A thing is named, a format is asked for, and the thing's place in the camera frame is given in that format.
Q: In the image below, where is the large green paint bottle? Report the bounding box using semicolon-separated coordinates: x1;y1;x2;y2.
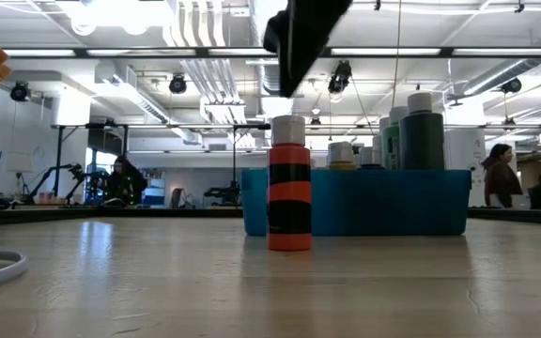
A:
381;105;410;171

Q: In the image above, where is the black light stand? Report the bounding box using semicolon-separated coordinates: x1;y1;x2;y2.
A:
50;119;131;201

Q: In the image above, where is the black overhead beam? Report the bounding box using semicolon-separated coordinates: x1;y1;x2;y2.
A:
0;45;541;60

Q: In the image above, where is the small yellow ochre paint bottle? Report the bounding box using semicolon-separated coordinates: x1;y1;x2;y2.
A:
327;141;357;171

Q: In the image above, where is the black aluminium table frame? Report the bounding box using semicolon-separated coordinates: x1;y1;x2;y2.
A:
0;205;541;227

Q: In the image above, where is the small orange paint bottle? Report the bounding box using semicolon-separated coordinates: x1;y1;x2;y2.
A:
266;115;313;253

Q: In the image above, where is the silver ventilation duct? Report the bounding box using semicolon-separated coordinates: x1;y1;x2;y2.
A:
247;0;315;98

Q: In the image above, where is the black ceiling spotlight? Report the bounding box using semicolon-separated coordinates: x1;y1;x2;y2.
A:
500;77;523;94
327;59;352;94
168;72;188;95
9;81;31;103

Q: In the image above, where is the white table lamp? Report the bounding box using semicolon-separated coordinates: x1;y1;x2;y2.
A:
5;150;34;198

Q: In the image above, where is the teal plastic bin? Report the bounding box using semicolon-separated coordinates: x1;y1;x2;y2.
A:
240;168;472;237

